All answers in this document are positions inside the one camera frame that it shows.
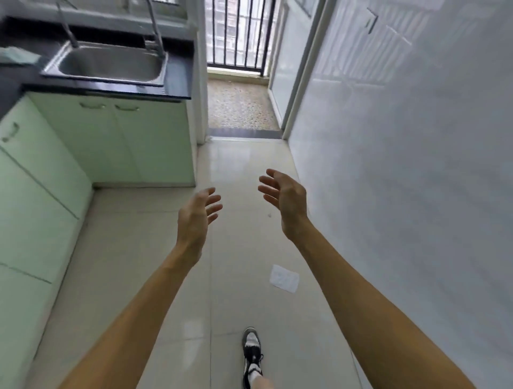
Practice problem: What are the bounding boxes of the person's right hand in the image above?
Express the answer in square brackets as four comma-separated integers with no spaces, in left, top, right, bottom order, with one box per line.
[258,168,309,242]

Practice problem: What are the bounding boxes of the person's left hand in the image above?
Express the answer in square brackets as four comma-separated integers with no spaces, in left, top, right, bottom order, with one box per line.
[176,188,223,259]

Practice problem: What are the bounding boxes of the person's left forearm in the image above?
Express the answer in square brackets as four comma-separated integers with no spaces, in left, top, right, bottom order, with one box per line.
[59,248,203,389]

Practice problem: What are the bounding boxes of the person's right forearm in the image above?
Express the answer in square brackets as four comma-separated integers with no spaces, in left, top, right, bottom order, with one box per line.
[286,224,478,389]

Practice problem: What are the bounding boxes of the grey door threshold strip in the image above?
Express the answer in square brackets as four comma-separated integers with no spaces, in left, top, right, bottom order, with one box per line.
[208,127,282,139]

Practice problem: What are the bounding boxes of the pale green cabinet door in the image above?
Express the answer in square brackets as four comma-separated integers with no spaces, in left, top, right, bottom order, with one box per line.
[0,95,94,220]
[0,147,88,284]
[112,98,197,187]
[29,92,142,186]

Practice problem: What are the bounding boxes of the white paper scrap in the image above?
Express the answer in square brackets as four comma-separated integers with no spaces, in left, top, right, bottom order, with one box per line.
[269,264,301,293]

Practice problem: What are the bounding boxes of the white sliding glass door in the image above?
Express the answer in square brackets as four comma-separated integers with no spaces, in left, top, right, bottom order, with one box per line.
[268,0,336,140]

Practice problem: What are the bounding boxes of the black balcony railing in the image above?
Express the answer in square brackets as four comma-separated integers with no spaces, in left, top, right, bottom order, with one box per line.
[206,0,278,77]

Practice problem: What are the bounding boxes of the black and white sneaker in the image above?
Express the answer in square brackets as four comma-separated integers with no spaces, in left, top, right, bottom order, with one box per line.
[242,326,265,388]

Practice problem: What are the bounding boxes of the stainless steel sink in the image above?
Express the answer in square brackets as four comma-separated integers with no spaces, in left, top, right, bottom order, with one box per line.
[41,40,169,87]

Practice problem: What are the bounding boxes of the metal faucet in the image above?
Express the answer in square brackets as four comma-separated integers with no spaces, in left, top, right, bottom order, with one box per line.
[55,0,79,49]
[143,0,166,56]

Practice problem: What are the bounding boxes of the person's leg with white sock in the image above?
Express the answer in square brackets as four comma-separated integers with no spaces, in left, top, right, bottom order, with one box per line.
[247,363,275,389]

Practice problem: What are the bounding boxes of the light green cloth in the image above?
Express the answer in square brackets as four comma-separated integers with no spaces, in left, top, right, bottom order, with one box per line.
[0,46,42,65]

